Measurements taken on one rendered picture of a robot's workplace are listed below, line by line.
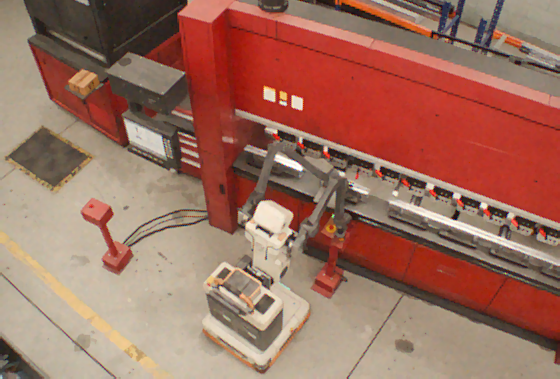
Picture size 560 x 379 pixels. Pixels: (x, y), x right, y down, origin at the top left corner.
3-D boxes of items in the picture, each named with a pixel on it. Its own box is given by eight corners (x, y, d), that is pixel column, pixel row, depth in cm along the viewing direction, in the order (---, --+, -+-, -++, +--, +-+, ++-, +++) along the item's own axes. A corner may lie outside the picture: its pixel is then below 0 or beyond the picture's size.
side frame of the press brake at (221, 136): (209, 225, 507) (177, 14, 333) (251, 163, 558) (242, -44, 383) (232, 235, 500) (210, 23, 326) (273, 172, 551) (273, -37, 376)
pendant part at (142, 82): (128, 156, 415) (104, 71, 351) (147, 136, 429) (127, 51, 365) (180, 181, 400) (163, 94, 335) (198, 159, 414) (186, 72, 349)
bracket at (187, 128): (143, 136, 424) (142, 130, 418) (160, 117, 438) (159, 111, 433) (185, 153, 413) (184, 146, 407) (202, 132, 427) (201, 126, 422)
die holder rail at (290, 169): (244, 157, 446) (243, 149, 439) (247, 152, 449) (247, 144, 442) (300, 178, 432) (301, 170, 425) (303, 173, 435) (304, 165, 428)
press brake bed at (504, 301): (237, 227, 506) (232, 169, 443) (248, 211, 519) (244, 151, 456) (555, 352, 423) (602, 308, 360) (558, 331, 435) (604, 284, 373)
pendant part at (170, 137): (130, 149, 401) (120, 115, 374) (140, 139, 408) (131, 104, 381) (178, 172, 387) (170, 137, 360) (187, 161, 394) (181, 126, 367)
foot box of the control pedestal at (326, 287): (309, 288, 465) (310, 281, 456) (324, 267, 479) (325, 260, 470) (330, 299, 458) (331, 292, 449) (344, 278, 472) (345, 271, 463)
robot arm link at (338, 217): (331, 176, 361) (344, 183, 355) (337, 172, 364) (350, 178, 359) (330, 222, 388) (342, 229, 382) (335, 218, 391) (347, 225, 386)
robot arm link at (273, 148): (267, 138, 370) (273, 141, 361) (284, 143, 376) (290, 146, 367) (247, 200, 376) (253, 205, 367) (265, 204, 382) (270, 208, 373)
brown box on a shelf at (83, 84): (63, 88, 487) (59, 78, 477) (84, 73, 500) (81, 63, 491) (83, 100, 475) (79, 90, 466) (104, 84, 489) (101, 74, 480)
